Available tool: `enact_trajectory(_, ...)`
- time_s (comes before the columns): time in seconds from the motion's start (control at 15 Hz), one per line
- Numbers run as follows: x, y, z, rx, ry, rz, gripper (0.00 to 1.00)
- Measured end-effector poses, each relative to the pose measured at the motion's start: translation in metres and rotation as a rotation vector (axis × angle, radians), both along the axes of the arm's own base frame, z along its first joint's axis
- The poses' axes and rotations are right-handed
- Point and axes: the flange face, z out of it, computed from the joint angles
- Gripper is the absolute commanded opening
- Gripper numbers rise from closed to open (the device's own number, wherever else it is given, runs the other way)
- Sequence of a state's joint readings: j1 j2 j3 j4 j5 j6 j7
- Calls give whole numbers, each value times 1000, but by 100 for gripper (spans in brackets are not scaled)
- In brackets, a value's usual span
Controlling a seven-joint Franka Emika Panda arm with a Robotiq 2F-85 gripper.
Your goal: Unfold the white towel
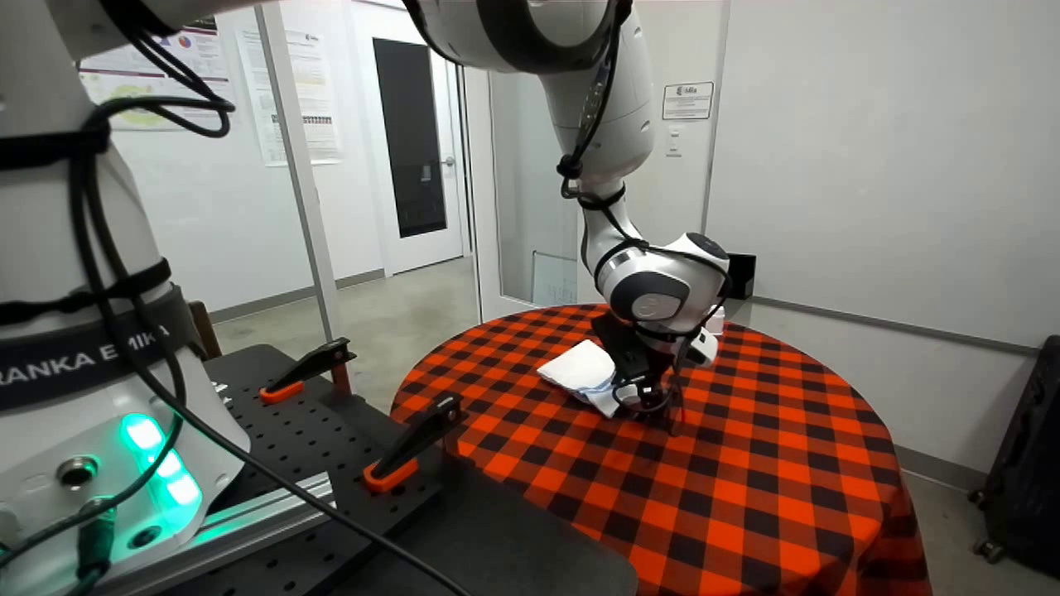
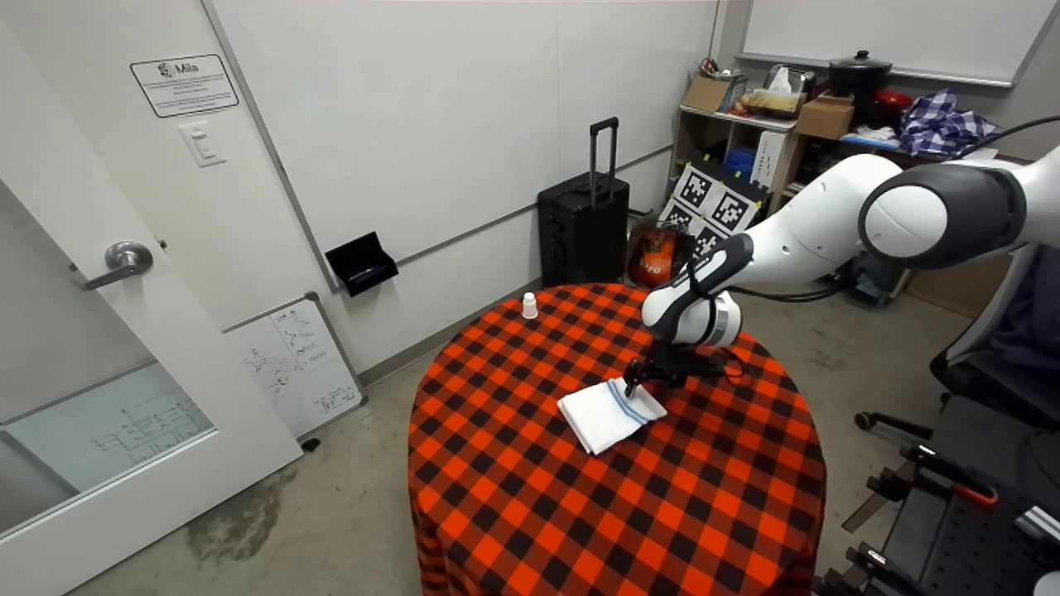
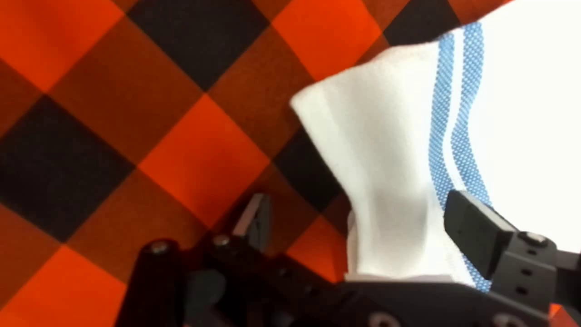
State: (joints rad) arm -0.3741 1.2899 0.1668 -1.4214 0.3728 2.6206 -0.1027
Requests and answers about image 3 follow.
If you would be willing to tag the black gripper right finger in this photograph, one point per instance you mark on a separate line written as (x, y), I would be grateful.
(483, 237)

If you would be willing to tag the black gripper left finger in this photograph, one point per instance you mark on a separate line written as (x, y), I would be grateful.
(256, 221)

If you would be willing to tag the white towel blue stripes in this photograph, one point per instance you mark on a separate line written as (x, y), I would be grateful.
(387, 152)

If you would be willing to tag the red black plaid tablecloth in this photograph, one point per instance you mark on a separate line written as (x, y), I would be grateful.
(120, 121)

